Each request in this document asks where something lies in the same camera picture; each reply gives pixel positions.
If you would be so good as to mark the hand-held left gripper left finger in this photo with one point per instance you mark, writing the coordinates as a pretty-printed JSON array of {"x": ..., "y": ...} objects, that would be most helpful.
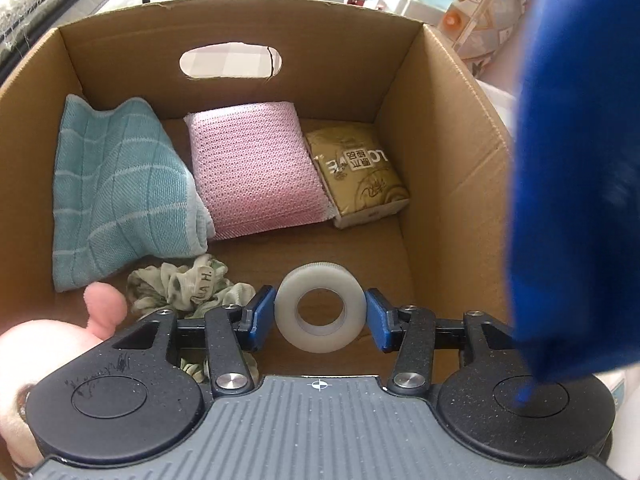
[{"x": 262, "y": 315}]

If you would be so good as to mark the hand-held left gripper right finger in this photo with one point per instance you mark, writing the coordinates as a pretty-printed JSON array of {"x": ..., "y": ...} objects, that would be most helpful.
[{"x": 377, "y": 317}]

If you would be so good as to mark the blue cloth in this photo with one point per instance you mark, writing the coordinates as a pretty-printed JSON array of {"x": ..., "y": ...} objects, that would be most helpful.
[{"x": 575, "y": 160}]

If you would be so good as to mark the white dispenser base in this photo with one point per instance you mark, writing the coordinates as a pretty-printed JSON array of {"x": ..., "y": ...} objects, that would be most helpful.
[{"x": 422, "y": 6}]

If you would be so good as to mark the teal checked towel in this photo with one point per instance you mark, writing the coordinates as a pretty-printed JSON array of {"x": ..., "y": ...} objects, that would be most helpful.
[{"x": 115, "y": 200}]

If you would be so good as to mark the pink mesh sponge cloth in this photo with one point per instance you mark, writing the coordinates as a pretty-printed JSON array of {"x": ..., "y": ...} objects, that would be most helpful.
[{"x": 250, "y": 170}]

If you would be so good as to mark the green white printed scrunchie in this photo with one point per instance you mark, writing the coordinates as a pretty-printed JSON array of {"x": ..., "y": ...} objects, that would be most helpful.
[{"x": 175, "y": 285}]

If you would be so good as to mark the round pink white plush toy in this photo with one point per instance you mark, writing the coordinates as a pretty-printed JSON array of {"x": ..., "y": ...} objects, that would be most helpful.
[{"x": 30, "y": 345}]

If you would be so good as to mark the white tape roll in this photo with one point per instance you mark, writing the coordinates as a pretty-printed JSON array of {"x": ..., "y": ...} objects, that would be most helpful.
[{"x": 290, "y": 310}]

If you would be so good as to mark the brown cardboard box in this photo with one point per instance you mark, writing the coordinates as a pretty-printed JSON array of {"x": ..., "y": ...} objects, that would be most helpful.
[{"x": 450, "y": 170}]

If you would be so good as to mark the patterned cabinet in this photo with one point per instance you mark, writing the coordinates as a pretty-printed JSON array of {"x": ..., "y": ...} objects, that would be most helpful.
[{"x": 480, "y": 20}]

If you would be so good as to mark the gold tissue pack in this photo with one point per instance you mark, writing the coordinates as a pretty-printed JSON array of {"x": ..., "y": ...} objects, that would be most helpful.
[{"x": 355, "y": 175}]

